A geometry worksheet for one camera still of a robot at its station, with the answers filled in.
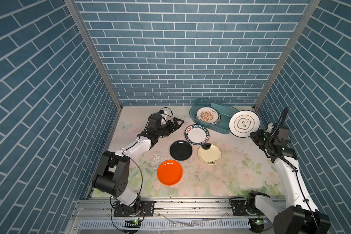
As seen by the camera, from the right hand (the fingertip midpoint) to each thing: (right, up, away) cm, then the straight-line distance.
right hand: (250, 130), depth 80 cm
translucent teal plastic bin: (-7, +1, +30) cm, 31 cm away
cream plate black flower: (-19, -18, +14) cm, 30 cm away
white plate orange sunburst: (-17, +9, +32) cm, 38 cm away
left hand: (-39, +3, +6) cm, 39 cm away
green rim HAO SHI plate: (-27, -5, +24) cm, 36 cm away
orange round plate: (-45, -26, +7) cm, 53 cm away
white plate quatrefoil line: (-1, +4, +7) cm, 8 cm away
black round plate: (-38, -15, +17) cm, 45 cm away
